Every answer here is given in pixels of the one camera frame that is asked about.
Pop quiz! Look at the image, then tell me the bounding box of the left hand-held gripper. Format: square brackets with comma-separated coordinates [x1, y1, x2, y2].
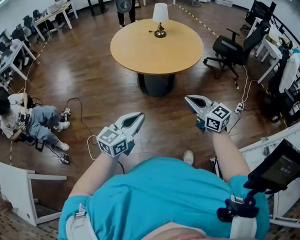
[96, 111, 146, 159]

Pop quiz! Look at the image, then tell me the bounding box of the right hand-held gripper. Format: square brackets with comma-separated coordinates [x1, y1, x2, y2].
[184, 94, 233, 135]

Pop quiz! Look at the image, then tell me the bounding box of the black office chair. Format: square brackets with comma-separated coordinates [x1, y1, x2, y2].
[202, 20, 272, 82]

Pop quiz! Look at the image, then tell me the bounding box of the person's left forearm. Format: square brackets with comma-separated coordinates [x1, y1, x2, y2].
[68, 150, 121, 199]

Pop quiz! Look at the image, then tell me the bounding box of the person's right forearm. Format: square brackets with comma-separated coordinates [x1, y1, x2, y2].
[210, 129, 251, 185]

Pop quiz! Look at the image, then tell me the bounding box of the black high-back chair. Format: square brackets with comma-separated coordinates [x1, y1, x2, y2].
[240, 0, 277, 33]

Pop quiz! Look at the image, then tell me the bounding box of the person's white shoe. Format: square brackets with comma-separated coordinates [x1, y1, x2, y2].
[183, 150, 195, 167]

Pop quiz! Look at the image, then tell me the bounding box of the spare hand-held gripper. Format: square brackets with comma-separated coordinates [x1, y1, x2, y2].
[59, 108, 73, 123]
[56, 152, 71, 165]

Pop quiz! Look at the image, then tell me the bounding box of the round wooden table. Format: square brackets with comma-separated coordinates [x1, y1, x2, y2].
[109, 18, 205, 98]

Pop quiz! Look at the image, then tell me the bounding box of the person's turquoise shirt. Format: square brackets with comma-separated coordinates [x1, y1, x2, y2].
[57, 156, 271, 240]

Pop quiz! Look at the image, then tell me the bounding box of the striped floor tape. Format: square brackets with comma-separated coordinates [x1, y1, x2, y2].
[175, 4, 219, 38]

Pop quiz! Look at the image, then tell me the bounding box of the narrow white desk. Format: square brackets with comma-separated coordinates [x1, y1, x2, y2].
[254, 16, 284, 85]

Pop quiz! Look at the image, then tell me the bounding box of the black clothes rack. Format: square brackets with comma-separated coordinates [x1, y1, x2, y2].
[267, 37, 300, 129]

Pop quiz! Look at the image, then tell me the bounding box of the white garment on rack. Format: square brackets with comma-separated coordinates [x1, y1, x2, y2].
[278, 52, 300, 94]

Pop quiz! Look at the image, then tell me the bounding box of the white shade table lamp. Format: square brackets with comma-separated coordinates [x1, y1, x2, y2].
[148, 2, 170, 39]

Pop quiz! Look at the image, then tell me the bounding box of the black screen device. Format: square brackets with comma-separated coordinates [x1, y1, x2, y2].
[247, 138, 300, 193]

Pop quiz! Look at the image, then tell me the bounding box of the overturned white table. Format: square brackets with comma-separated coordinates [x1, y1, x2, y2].
[0, 161, 68, 227]

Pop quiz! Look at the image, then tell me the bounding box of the long white desk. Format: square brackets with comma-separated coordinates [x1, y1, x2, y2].
[31, 0, 79, 42]
[0, 40, 37, 91]

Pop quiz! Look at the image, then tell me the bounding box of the white power cable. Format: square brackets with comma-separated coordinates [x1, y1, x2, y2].
[239, 65, 260, 108]

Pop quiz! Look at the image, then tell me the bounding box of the white floor cable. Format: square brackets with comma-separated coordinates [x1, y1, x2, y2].
[86, 134, 101, 162]

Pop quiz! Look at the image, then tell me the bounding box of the black floor cable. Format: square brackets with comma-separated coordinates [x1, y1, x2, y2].
[64, 97, 99, 145]

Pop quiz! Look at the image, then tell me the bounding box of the white desk with rail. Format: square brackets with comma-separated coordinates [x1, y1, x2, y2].
[213, 116, 300, 229]

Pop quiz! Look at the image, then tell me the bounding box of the white harness strap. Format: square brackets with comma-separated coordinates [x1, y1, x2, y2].
[64, 203, 98, 240]
[229, 195, 259, 240]

